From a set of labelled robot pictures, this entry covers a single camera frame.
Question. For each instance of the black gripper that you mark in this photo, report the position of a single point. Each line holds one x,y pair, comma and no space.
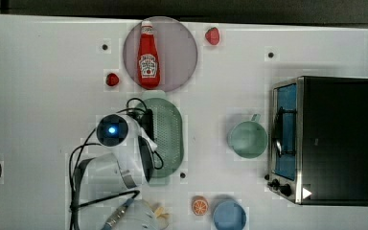
146,144

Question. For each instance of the mint green oval strainer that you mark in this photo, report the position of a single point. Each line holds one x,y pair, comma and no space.
167,134

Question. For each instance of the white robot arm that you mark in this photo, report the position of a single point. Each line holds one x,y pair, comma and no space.
105,188

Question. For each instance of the small red strawberry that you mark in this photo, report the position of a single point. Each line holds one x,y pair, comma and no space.
112,80

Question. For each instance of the peeled banana toy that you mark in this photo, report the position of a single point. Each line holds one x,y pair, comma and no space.
160,213

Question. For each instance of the red ketchup bottle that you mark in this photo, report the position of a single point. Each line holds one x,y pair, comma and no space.
147,60

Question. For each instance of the orange slice toy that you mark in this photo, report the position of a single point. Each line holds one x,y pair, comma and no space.
200,205

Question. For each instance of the grey round plate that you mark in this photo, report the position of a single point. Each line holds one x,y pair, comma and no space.
176,47

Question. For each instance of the mint green mug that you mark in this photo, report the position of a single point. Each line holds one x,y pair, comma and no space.
248,139

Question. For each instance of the blue bowl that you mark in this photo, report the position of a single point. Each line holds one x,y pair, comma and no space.
229,215

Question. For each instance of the large red strawberry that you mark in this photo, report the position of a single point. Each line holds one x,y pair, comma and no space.
213,36

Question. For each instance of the black toaster oven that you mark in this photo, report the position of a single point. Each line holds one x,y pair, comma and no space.
318,141

